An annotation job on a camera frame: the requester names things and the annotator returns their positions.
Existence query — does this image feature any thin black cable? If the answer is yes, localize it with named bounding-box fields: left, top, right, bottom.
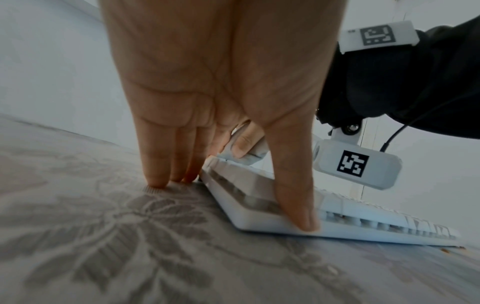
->
left=379, top=89, right=480, bottom=153

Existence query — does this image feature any grey floral tablecloth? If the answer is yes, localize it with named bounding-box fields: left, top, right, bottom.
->
left=0, top=113, right=480, bottom=304

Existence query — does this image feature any white computer keyboard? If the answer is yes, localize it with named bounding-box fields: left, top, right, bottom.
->
left=198, top=122, right=465, bottom=247

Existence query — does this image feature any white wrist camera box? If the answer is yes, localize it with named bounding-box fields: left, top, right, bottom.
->
left=312, top=139, right=403, bottom=191

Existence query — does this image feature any person's right hand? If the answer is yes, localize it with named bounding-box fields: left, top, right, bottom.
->
left=229, top=122, right=266, bottom=159

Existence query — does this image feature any person's left hand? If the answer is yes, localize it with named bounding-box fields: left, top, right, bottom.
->
left=98, top=0, right=349, bottom=233

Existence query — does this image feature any white wrist marker block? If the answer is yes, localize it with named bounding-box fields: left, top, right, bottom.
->
left=338, top=21, right=419, bottom=55

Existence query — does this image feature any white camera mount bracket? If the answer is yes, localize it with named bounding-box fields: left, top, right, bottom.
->
left=329, top=119, right=363, bottom=147

